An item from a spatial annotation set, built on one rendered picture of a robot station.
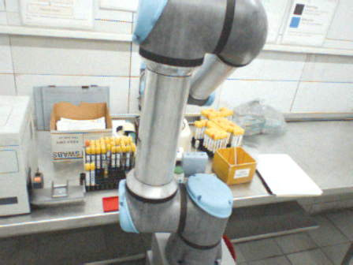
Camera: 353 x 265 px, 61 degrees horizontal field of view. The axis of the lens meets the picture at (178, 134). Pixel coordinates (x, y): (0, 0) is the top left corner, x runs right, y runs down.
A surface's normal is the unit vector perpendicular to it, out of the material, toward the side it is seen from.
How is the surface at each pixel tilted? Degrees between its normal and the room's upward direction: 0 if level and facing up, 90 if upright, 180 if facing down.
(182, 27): 91
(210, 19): 86
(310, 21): 94
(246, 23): 84
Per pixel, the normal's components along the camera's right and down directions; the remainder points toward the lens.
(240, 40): 0.26, 0.79
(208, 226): 0.12, 0.50
